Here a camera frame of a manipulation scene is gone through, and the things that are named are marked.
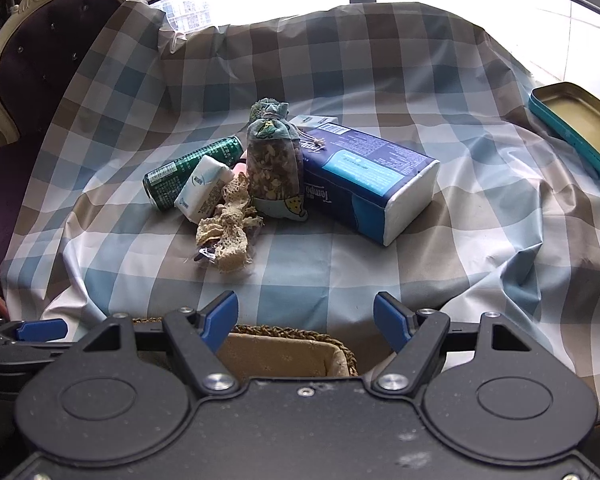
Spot checkered plaid cloth cover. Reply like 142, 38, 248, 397
0, 0, 600, 406

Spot dark purple tufted sofa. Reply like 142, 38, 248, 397
0, 0, 125, 287

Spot small white tissue packet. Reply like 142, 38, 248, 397
174, 155, 234, 224

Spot teal metal tin lid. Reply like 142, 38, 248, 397
528, 81, 600, 174

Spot green beverage can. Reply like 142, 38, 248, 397
142, 136, 244, 211

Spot beige lace fabric piece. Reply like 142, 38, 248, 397
196, 172, 264, 273

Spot woven wicker basket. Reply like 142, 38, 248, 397
132, 315, 361, 380

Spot pink cloth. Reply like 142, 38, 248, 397
233, 159, 247, 176

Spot herb sachet bag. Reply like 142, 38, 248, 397
247, 98, 308, 222

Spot blue tempo tissue pack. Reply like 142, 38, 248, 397
300, 122, 440, 246

